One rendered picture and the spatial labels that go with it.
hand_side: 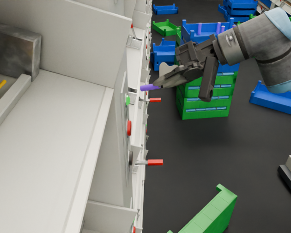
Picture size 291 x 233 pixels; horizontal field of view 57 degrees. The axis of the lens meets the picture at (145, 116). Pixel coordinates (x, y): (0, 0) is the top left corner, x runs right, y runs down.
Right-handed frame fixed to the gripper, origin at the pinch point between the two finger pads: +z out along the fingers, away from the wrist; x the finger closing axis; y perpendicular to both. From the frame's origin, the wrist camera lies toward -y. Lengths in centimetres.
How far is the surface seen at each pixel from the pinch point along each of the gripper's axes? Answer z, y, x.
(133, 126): -5.3, -19.2, 29.5
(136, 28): 2.0, 21.0, 1.6
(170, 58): 32, 76, -119
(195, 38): -4, 43, -55
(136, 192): 4.8, -29.0, 16.2
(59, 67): -16, -23, 56
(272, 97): -28, 21, -135
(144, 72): 8.3, 12.1, -10.3
